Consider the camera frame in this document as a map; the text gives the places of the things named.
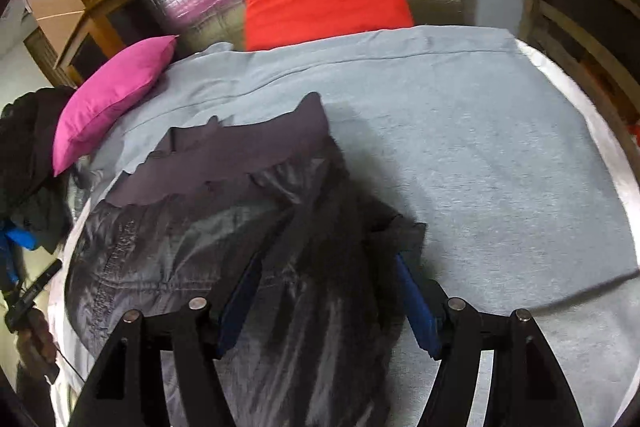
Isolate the grey blanket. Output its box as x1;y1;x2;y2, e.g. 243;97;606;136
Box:
49;26;639;426

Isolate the wooden table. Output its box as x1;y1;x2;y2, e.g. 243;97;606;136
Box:
462;0;640;158

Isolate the blue jacket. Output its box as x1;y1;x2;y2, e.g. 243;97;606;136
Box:
0;222;39;291

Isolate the black puffer coat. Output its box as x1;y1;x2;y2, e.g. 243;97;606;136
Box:
1;87;74;254

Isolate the pink pillow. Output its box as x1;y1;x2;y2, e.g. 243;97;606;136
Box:
52;35;177;176

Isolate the dark quilted jacket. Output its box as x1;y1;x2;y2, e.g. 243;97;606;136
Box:
65;93;426;426

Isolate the person's left hand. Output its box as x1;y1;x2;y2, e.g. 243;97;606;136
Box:
16;308;60;384

